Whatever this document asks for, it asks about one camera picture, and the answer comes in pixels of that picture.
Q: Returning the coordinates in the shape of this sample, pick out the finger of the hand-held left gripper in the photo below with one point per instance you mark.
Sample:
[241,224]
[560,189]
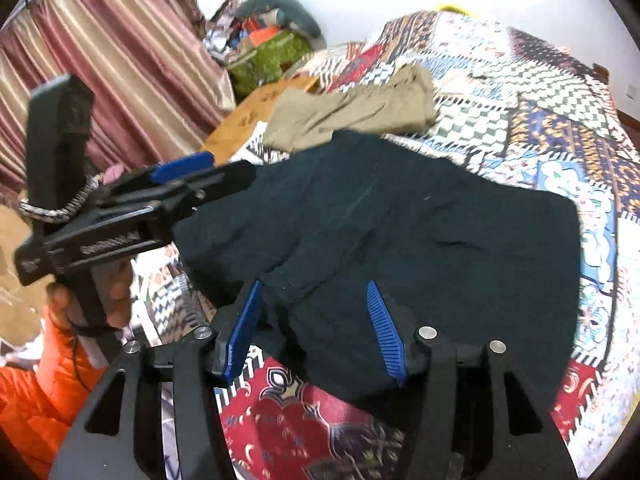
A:
[225,177]
[182,167]

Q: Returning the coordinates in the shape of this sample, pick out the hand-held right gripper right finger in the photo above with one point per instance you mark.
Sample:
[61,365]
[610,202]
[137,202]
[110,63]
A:
[387,335]

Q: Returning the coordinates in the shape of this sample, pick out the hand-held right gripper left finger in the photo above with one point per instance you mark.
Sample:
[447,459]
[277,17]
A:
[240,332]

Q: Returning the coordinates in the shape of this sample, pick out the black pants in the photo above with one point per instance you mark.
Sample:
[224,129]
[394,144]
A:
[400,220]

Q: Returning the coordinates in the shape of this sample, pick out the khaki pants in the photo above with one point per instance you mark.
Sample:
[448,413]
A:
[350,110]

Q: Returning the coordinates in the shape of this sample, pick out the person's left hand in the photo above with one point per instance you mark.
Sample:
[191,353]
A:
[117,295]

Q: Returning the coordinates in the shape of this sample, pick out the wooden lap desk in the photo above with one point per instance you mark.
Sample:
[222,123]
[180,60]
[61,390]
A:
[235,125]

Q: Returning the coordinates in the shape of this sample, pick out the striped maroon curtain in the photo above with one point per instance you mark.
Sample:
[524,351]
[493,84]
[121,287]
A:
[125,60]

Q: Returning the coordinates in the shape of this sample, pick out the green patterned bag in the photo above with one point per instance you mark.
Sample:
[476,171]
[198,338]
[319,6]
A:
[270,57]

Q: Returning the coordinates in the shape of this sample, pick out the patterned silver gift bag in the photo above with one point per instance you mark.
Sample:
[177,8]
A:
[220,35]

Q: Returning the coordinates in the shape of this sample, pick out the orange box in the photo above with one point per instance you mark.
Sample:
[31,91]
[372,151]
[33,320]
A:
[262,36]

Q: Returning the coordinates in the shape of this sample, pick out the patchwork blanket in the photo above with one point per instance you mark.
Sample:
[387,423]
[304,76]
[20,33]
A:
[525,110]

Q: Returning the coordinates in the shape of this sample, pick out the brown wooden door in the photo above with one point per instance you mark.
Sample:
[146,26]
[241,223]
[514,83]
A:
[632,122]

